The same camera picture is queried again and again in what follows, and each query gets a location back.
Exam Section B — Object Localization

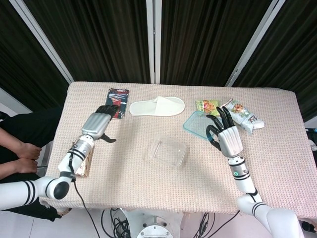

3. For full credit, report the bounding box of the blue rimmed clear lid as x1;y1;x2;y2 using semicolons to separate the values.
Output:
182;111;218;142

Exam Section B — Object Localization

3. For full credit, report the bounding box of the clear plastic container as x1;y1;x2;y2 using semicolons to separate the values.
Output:
148;135;187;167

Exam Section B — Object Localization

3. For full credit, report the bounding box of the gold packet with red labels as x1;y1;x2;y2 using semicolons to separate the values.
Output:
71;141;95;178

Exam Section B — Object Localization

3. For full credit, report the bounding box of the black floor cable bundle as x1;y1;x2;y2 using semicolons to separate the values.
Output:
106;209;131;238
197;212;216;238

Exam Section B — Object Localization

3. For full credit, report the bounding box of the red black snack packet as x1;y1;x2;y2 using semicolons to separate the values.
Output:
103;88;130;120

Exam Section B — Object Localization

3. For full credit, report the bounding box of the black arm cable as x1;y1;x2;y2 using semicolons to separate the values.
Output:
68;151;100;238

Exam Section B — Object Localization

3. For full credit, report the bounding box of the person's black clothing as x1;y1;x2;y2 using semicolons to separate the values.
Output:
0;108;62;223

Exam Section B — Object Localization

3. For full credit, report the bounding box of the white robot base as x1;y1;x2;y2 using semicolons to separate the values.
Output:
101;207;216;238

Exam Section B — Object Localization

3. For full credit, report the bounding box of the white slanted frame post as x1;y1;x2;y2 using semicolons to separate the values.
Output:
224;0;285;87
9;0;74;84

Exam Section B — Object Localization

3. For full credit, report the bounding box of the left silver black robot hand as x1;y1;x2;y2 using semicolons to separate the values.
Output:
81;104;119;144

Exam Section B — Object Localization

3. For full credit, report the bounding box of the person's bare forearm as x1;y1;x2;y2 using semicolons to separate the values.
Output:
0;158;38;179
0;128;40;159

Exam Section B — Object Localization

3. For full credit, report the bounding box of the white disposable slipper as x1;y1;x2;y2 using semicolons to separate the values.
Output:
129;96;186;117

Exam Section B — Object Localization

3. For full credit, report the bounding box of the pink waffle weave tablecloth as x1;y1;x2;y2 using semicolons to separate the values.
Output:
39;81;304;216

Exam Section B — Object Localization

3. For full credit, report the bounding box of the black curtain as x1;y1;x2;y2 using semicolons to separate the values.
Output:
0;0;317;122

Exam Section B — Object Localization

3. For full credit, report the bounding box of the white snack bag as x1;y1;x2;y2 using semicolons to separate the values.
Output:
219;98;265;134

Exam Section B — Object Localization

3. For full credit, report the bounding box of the white upright frame post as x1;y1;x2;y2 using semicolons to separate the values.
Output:
146;0;162;84

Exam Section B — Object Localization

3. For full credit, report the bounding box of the green snack packet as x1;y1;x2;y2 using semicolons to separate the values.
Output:
195;99;221;117

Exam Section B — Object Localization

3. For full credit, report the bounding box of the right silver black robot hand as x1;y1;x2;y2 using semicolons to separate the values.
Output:
206;106;244;158

